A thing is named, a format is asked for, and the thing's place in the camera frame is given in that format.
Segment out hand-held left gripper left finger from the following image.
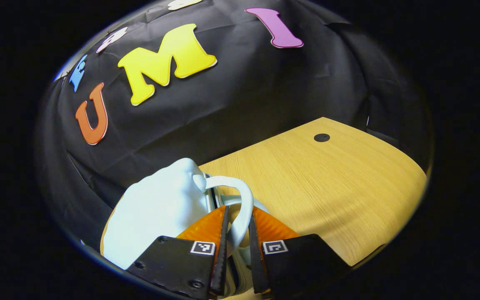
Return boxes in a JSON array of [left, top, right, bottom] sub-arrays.
[[125, 205, 230, 300]]

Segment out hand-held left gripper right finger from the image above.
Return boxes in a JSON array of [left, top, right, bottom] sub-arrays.
[[247, 206, 351, 297]]

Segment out light blue suitcase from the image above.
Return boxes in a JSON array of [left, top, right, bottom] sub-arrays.
[[100, 157, 272, 298]]

